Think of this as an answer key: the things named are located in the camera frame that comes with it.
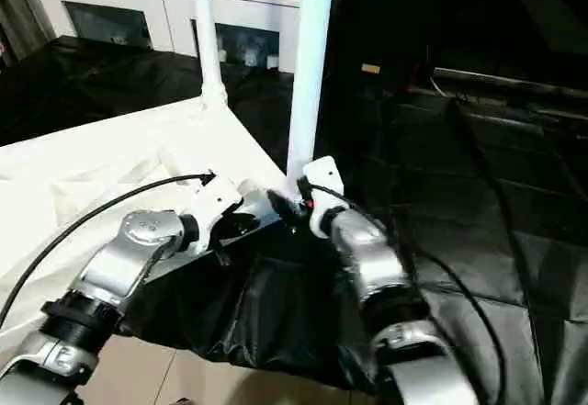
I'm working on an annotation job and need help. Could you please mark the white plastic table leg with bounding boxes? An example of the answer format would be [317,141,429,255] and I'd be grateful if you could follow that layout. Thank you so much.
[187,0,230,108]
[283,0,337,196]

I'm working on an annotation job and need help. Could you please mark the white plastic table top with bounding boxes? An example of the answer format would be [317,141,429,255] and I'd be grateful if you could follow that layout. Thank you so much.
[0,94,296,352]

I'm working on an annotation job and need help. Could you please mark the black work mat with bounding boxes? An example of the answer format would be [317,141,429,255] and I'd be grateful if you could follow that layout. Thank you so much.
[0,35,588,405]

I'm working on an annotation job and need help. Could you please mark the white sideboard cabinet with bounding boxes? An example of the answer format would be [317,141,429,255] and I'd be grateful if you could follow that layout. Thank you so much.
[27,0,305,74]

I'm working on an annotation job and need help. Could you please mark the grey curtain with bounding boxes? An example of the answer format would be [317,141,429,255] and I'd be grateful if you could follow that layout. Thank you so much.
[0,0,57,65]

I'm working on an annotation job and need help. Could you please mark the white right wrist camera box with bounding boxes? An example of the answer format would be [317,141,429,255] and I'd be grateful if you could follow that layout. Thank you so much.
[300,155,346,241]

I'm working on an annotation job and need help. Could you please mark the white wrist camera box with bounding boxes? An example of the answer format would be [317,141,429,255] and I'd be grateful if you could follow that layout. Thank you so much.
[300,155,346,241]
[180,169,245,255]

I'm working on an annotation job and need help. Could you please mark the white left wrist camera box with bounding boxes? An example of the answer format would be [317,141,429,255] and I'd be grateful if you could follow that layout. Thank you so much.
[180,169,245,255]

